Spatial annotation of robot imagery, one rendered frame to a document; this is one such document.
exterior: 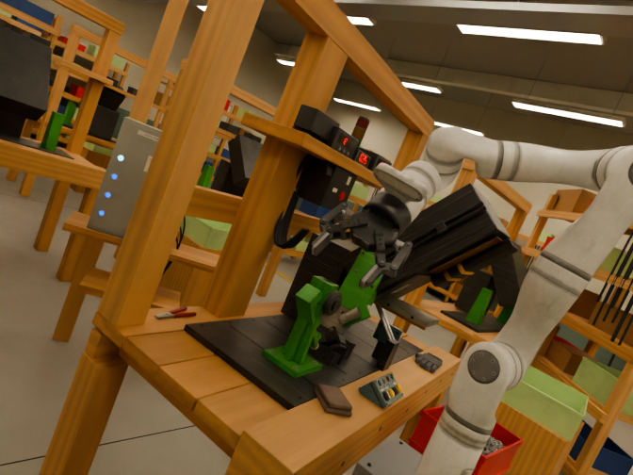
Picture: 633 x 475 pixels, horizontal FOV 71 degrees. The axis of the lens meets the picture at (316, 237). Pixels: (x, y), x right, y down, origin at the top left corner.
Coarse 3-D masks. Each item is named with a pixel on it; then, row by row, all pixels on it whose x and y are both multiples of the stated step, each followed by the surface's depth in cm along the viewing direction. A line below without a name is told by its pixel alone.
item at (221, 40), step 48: (240, 0) 106; (192, 48) 110; (240, 48) 112; (336, 48) 142; (192, 96) 109; (288, 96) 142; (192, 144) 112; (288, 144) 142; (144, 192) 114; (192, 192) 118; (288, 192) 152; (144, 240) 112; (240, 240) 146; (144, 288) 118; (240, 288) 152
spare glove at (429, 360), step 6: (420, 354) 186; (426, 354) 188; (432, 354) 193; (420, 360) 180; (426, 360) 181; (432, 360) 184; (438, 360) 188; (420, 366) 177; (426, 366) 176; (432, 366) 178; (438, 366) 181; (432, 372) 175
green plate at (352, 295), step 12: (360, 252) 154; (360, 264) 153; (372, 264) 151; (348, 276) 153; (360, 276) 151; (348, 288) 152; (360, 288) 150; (372, 288) 148; (348, 300) 150; (360, 300) 149; (372, 300) 153
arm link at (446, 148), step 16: (448, 128) 78; (432, 144) 78; (448, 144) 76; (464, 144) 76; (480, 144) 77; (496, 144) 78; (432, 160) 79; (448, 160) 78; (480, 160) 77; (496, 160) 77; (480, 176) 81; (496, 176) 79
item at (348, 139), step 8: (336, 128) 145; (312, 136) 149; (336, 136) 146; (344, 136) 149; (328, 144) 146; (336, 144) 148; (344, 144) 151; (352, 144) 156; (344, 152) 152; (352, 152) 158; (368, 152) 176; (376, 160) 175; (384, 160) 181; (368, 168) 175
